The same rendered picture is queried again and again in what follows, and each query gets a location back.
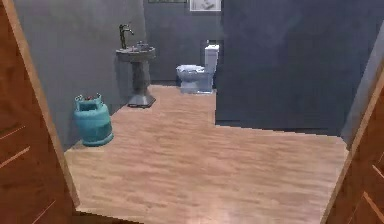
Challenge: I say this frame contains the white toilet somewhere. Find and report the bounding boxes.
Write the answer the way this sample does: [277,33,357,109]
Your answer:
[175,44,221,95]

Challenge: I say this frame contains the teal gas cylinder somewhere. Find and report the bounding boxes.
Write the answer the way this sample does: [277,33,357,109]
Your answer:
[73,93,115,148]

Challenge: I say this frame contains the dark metal faucet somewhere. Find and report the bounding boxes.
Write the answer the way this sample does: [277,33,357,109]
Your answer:
[118,23,135,51]

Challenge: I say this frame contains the white framed picture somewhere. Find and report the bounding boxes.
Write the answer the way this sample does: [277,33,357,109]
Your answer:
[189,0,223,13]

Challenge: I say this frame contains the brown wooden door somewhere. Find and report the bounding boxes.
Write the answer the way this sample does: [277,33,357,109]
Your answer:
[320,63,384,224]
[0,0,81,224]

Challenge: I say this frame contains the grey pedestal sink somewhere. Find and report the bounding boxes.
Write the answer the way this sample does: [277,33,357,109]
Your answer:
[115,41,157,109]

